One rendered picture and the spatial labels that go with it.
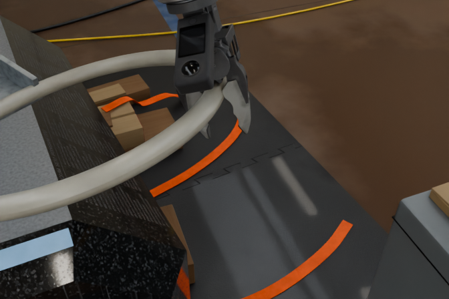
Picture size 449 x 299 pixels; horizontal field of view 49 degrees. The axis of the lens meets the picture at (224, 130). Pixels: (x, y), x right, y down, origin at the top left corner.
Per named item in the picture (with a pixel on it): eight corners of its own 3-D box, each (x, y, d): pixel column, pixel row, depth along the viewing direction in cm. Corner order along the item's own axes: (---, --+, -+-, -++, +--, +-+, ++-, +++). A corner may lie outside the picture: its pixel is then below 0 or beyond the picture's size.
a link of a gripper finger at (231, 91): (266, 111, 77) (240, 61, 73) (262, 130, 72) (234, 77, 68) (249, 118, 78) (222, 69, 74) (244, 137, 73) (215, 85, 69)
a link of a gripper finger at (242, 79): (258, 95, 71) (230, 41, 67) (257, 99, 69) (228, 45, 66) (230, 106, 72) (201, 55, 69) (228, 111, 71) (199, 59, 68)
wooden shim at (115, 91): (80, 109, 251) (79, 107, 250) (74, 99, 258) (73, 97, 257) (126, 94, 261) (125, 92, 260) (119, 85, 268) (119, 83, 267)
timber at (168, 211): (195, 282, 182) (194, 263, 174) (164, 292, 178) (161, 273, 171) (174, 223, 203) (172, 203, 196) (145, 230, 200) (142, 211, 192)
